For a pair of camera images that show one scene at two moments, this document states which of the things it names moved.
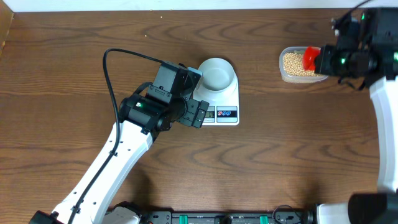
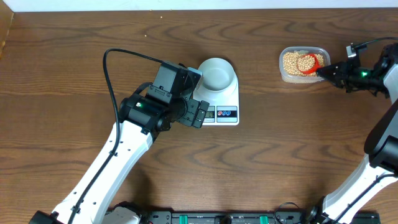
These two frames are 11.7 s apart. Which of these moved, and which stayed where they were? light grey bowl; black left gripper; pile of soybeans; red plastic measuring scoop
Moved: red plastic measuring scoop
Stayed: light grey bowl; black left gripper; pile of soybeans
